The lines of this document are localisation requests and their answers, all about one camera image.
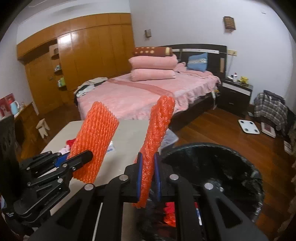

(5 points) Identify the white blue cardboard box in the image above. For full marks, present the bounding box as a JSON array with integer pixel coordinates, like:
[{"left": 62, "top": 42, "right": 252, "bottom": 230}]
[{"left": 107, "top": 141, "right": 115, "bottom": 152}]

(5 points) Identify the orange foam net sleeve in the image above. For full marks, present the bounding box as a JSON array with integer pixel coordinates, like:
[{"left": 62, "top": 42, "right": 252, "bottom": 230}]
[
  {"left": 134, "top": 95, "right": 175, "bottom": 208},
  {"left": 68, "top": 101, "right": 119, "bottom": 183}
]

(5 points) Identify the black trash bin with liner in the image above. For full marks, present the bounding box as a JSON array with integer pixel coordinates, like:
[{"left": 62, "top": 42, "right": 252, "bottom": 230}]
[{"left": 137, "top": 143, "right": 264, "bottom": 240}]

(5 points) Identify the small white stool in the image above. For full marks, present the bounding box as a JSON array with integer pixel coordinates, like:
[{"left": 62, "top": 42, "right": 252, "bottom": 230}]
[{"left": 36, "top": 118, "right": 50, "bottom": 139}]

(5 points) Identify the wooden side cabinet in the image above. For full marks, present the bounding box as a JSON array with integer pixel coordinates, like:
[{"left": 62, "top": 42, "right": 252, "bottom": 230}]
[{"left": 15, "top": 103, "right": 40, "bottom": 162}]

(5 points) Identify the blue electric kettle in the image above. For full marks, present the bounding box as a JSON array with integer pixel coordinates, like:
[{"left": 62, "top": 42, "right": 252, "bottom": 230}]
[{"left": 10, "top": 100, "right": 20, "bottom": 115}]

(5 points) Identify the clothes pile on bed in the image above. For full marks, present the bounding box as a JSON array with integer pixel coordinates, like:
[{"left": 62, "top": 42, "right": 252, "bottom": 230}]
[{"left": 74, "top": 77, "right": 108, "bottom": 98}]

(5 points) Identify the red box on cabinet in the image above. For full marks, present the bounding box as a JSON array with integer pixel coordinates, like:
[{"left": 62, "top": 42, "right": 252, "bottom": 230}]
[{"left": 0, "top": 93, "right": 15, "bottom": 119}]

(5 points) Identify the bed with pink cover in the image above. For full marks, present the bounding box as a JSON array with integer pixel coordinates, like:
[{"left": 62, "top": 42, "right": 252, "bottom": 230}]
[{"left": 77, "top": 70, "right": 221, "bottom": 120}]

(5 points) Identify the white bathroom scale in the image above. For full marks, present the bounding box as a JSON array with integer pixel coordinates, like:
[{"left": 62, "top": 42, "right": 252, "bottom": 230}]
[{"left": 238, "top": 120, "right": 260, "bottom": 135}]

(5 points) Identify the wooden wardrobe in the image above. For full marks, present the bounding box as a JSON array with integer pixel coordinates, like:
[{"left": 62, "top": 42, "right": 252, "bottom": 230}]
[{"left": 16, "top": 13, "right": 134, "bottom": 114}]

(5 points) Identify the book on floor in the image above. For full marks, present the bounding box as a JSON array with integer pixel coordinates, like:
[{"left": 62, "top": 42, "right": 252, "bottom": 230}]
[{"left": 261, "top": 122, "right": 276, "bottom": 138}]

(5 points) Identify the lower pink pillow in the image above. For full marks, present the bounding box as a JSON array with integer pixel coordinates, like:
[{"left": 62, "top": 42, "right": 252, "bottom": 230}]
[{"left": 130, "top": 69, "right": 176, "bottom": 82}]

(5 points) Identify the black nightstand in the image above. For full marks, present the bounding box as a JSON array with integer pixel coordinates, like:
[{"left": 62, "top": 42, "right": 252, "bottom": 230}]
[{"left": 218, "top": 78, "right": 253, "bottom": 117}]

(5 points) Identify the plaid shirt on chair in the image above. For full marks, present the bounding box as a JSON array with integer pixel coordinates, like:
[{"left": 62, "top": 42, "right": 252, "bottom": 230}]
[{"left": 254, "top": 92, "right": 288, "bottom": 131}]

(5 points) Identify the yellow plush toy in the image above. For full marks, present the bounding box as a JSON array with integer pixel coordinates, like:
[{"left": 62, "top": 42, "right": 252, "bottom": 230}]
[{"left": 240, "top": 76, "right": 249, "bottom": 85}]

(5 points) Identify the white lotion bottle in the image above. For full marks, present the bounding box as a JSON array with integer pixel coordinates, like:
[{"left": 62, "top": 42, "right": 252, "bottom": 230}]
[{"left": 233, "top": 72, "right": 238, "bottom": 82}]

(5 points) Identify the brown dotted bolster pillow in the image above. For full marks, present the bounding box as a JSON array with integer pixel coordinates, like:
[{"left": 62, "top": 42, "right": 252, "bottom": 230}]
[{"left": 132, "top": 47, "right": 173, "bottom": 57}]

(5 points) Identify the blue cushion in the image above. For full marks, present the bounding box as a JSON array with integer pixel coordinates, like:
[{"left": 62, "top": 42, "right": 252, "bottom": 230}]
[{"left": 187, "top": 53, "right": 208, "bottom": 72}]

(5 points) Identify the black headboard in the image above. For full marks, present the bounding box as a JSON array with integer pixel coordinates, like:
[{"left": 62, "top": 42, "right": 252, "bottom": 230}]
[{"left": 165, "top": 44, "right": 227, "bottom": 81}]

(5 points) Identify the left wall lamp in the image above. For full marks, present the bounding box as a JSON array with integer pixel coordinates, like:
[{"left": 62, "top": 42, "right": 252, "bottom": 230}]
[{"left": 144, "top": 29, "right": 152, "bottom": 38}]

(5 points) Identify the wall lamp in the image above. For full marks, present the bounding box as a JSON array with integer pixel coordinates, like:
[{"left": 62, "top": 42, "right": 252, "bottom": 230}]
[
  {"left": 144, "top": 29, "right": 152, "bottom": 38},
  {"left": 223, "top": 16, "right": 236, "bottom": 31}
]

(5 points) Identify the wall socket plate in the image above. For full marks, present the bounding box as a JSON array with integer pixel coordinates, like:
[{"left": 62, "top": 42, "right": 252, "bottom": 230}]
[{"left": 227, "top": 49, "right": 237, "bottom": 56}]

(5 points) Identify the right wall lamp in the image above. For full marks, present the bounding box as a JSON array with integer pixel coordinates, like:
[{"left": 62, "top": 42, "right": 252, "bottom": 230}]
[{"left": 223, "top": 16, "right": 236, "bottom": 31}]

